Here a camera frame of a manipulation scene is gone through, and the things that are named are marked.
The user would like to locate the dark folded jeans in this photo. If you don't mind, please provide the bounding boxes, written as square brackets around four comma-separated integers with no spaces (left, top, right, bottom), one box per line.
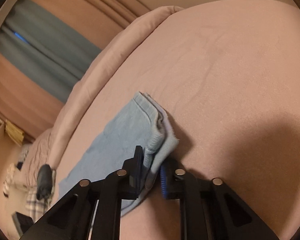
[36,164,52,200]

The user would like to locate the pink duvet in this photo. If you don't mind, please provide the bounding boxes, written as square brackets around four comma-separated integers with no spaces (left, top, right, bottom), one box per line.
[50,5,186,170]

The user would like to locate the pink curtain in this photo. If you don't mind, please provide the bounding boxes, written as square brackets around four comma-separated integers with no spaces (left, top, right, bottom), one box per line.
[0,0,148,138]

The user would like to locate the plaid pillow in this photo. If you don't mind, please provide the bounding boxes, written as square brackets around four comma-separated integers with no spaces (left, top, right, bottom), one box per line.
[25,187,52,222]

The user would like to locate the pink pillow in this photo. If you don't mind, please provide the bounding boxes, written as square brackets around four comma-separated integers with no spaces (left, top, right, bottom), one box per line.
[22,129,52,187]

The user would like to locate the light blue denim pants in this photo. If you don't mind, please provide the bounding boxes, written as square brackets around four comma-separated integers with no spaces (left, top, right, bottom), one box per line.
[58,92,179,215]

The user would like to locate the pink bed sheet mattress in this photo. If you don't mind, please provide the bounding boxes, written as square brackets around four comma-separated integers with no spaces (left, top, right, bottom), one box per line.
[56,0,300,239]

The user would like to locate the plush toy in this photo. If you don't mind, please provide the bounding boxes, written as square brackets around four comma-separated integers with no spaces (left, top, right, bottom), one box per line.
[3,144,31,198]

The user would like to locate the pale green folded cloth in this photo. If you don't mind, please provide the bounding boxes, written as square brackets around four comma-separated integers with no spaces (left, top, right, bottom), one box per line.
[45,170,56,207]

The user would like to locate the teal curtain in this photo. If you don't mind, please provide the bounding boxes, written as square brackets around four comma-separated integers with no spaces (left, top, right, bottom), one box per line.
[0,0,101,103]

